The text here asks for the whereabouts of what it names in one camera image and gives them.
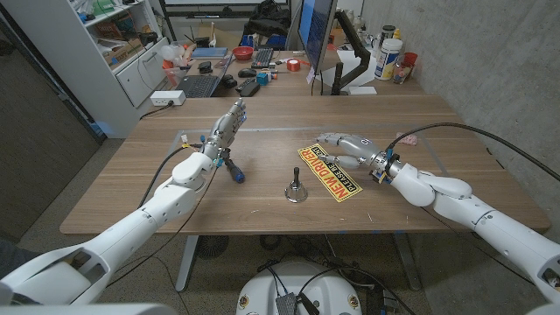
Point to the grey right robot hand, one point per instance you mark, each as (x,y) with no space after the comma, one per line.
(363,149)

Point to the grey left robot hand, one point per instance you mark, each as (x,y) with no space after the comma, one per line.
(224,131)

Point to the yellow new driver bumper sticker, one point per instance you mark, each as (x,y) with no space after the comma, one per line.
(337,181)

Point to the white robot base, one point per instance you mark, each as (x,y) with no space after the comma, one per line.
(324,293)

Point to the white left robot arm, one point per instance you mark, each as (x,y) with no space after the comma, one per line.
(140,223)

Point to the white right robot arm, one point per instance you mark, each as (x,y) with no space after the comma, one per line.
(481,219)

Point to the small pink packet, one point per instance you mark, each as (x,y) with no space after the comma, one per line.
(408,139)

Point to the black oblong case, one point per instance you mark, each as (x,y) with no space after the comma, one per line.
(249,89)

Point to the open black laptop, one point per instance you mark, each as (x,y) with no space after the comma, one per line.
(199,85)

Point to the flat white box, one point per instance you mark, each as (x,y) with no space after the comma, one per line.
(362,90)

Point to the black computer mouse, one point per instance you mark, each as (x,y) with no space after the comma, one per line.
(247,73)

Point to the small blue cube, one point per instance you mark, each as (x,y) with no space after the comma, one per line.
(262,79)

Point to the white power strip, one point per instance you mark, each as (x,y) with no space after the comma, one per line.
(167,98)

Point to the black wallet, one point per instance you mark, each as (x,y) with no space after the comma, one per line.
(205,67)

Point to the wooden office desk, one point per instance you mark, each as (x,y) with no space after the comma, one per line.
(289,85)

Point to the blue book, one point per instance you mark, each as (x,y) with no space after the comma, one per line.
(209,53)

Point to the red bowl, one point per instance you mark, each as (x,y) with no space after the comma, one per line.
(242,53)

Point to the black keyboard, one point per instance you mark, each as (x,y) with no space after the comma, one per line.
(262,58)

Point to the glass jar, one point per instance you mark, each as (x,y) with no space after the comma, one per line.
(401,73)

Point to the white paper sheet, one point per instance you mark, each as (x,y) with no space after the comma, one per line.
(345,59)

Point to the white wipes canister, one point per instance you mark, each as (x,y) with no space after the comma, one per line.
(387,59)

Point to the orange tape roll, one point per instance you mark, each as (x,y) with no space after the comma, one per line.
(293,65)

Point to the red cup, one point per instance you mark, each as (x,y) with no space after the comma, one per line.
(410,58)

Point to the black round floor fan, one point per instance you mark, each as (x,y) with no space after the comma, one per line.
(212,246)

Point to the yellow bottle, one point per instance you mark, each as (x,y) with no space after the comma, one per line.
(397,34)

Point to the black backpack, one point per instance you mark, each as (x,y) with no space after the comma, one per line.
(268,19)

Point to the grey table leg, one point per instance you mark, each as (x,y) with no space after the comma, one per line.
(407,262)
(186,264)

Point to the computer monitor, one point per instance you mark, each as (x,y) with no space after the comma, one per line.
(317,30)

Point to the white shelf cabinet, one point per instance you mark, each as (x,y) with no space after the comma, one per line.
(79,65)

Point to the small black camera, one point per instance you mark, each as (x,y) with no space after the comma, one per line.
(228,81)

